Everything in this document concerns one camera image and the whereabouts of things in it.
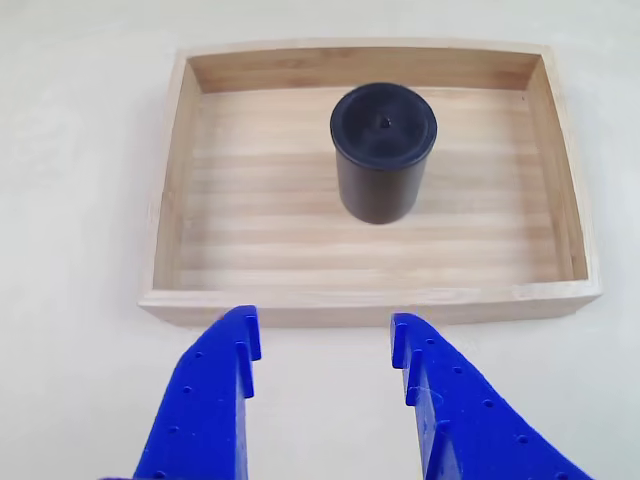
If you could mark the shallow wooden box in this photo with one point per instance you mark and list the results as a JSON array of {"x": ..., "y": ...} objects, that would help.
[{"x": 280, "y": 240}]

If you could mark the black plastic cylinder canister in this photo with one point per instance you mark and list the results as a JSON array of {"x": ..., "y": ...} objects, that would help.
[{"x": 380, "y": 170}]

